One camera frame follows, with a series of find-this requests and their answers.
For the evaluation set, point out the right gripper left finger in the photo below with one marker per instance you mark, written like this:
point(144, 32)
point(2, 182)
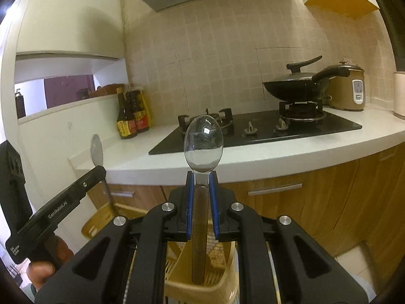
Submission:
point(125, 263)

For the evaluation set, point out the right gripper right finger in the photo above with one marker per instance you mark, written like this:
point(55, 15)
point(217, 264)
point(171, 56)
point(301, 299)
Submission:
point(278, 261)

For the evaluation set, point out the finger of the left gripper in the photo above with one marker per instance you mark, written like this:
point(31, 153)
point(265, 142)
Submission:
point(49, 216)

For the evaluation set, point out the clear plastic spoon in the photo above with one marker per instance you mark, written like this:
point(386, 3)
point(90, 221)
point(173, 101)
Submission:
point(203, 151)

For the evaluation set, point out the person's left hand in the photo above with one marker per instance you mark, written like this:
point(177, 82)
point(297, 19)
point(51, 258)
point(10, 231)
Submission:
point(38, 272)

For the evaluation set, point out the beige plastic utensil basket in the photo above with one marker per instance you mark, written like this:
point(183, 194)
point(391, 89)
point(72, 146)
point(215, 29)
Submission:
point(214, 281)

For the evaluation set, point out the dark soy sauce bottle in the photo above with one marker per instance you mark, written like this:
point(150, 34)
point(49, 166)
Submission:
point(125, 119)

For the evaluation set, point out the large soy sauce bottle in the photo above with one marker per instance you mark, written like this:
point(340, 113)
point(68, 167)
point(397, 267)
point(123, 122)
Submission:
point(138, 108)

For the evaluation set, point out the black gas stove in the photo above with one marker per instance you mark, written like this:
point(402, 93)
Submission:
point(290, 121)

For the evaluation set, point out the black wok with lid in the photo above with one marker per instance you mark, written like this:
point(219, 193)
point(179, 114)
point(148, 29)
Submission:
point(304, 87)

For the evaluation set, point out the white electric kettle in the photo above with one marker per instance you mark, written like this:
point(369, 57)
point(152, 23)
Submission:
point(399, 95)

